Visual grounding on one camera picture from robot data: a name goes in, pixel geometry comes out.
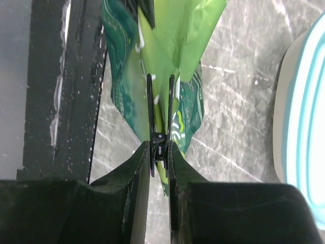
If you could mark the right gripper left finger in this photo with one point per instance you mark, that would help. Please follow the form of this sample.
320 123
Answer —
113 209

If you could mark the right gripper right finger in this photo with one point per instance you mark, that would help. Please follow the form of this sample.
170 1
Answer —
234 212

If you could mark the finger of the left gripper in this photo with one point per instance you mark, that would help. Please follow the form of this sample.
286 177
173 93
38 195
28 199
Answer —
147 7

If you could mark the green litter bag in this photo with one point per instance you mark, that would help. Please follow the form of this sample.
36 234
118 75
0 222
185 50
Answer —
174 47

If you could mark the small black clip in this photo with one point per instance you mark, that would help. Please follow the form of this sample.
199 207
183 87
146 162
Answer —
160 125

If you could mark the teal litter box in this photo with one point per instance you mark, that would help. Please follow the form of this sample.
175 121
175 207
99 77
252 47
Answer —
298 118

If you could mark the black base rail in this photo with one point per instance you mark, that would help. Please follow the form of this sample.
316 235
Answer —
66 62

